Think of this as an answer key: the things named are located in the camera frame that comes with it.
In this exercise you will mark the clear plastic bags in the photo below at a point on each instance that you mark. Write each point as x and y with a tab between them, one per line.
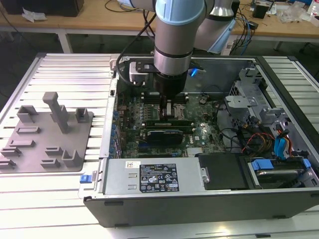
291	12

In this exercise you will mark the black RAM slot bank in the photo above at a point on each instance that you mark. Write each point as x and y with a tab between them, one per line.
149	99
169	128

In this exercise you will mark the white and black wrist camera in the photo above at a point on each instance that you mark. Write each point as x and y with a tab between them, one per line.
135	72

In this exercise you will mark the black bay cover plate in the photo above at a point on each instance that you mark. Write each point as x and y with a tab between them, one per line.
221	171

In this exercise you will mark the red and white box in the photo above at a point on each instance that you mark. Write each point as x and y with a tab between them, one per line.
314	12

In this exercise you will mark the round coin battery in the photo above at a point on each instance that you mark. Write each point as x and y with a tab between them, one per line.
203	100

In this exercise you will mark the metal drive cage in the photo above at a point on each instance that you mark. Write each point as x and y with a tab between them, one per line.
239	102

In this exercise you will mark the grey power supply with label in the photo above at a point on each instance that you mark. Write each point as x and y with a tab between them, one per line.
119	179

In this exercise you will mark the black graphics card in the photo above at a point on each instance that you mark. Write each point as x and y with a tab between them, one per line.
164	137

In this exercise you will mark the large black box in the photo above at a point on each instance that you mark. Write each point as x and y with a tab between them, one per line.
49	7

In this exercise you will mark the white plastic case clip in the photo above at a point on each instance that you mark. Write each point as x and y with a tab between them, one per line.
112	63

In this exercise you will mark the small black adapter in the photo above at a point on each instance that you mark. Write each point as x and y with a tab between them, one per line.
253	25

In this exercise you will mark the hard disk in blue carrier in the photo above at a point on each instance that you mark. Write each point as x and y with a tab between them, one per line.
261	165

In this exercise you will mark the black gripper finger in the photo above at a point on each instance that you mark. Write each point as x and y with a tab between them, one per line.
175	107
163	107

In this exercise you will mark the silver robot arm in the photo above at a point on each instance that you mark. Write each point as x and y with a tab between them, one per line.
172	37

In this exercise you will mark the crumpled white plastic wrap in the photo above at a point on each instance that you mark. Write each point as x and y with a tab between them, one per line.
32	16

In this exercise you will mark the CPU socket with CPU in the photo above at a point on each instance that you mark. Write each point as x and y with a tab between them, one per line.
181	112

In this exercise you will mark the blue case latch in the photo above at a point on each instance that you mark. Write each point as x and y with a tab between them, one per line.
85	179

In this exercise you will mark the grey parts rack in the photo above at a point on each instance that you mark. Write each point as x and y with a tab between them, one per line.
27	161

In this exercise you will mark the black open PC case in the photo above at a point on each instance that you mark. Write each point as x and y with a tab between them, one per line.
174	211

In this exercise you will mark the small black box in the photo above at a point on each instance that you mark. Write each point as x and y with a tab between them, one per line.
260	12

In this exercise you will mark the green RAM stick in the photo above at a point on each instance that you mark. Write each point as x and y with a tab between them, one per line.
179	122
154	93

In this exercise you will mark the green motherboard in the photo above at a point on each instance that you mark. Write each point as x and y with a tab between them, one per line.
204	124

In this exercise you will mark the small silver heatsink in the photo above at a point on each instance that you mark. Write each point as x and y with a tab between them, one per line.
195	151

